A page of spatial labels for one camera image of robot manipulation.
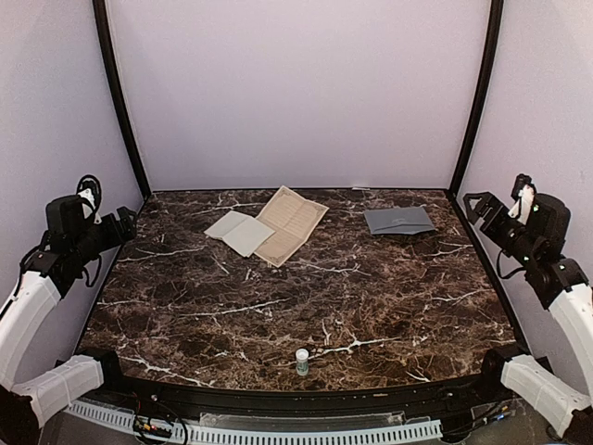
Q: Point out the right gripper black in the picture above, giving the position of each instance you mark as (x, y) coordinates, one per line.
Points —
(488, 201)

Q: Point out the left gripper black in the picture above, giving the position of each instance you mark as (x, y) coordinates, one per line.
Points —
(129, 230)

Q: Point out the beige letter paper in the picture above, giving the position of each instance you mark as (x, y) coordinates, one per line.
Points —
(242, 233)

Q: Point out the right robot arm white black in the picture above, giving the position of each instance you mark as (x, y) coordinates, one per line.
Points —
(533, 233)

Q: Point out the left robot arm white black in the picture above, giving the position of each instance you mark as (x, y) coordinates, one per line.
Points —
(76, 236)

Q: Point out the grey envelope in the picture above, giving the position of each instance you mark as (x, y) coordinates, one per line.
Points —
(398, 221)

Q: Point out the beige lined letter sheet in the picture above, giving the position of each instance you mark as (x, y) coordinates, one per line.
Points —
(293, 218)

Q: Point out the small electronics board with leds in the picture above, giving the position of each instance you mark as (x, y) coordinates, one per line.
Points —
(146, 428)

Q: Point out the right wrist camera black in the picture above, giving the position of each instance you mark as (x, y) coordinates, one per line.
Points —
(523, 186)

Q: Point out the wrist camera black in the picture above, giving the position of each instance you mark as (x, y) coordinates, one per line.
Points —
(523, 186)
(90, 188)

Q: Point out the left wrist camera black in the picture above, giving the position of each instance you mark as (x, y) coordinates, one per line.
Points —
(90, 188)

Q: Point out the black front table rail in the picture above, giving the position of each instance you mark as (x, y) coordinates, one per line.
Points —
(444, 399)

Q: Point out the black right frame post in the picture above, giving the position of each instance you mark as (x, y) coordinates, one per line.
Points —
(480, 94)

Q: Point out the black frame post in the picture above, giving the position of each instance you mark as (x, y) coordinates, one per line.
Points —
(480, 94)
(117, 96)

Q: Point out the black left frame post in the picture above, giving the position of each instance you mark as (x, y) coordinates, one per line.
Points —
(117, 96)

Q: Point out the white slotted cable duct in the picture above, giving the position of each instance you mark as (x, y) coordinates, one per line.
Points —
(225, 429)

